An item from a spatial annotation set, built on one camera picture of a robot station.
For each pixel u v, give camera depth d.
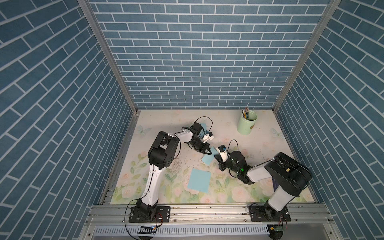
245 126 1.00
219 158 0.83
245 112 0.98
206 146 0.88
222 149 0.80
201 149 0.89
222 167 0.81
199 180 0.85
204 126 0.92
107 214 0.75
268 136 1.07
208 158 0.93
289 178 0.47
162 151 0.59
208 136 0.94
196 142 0.87
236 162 0.71
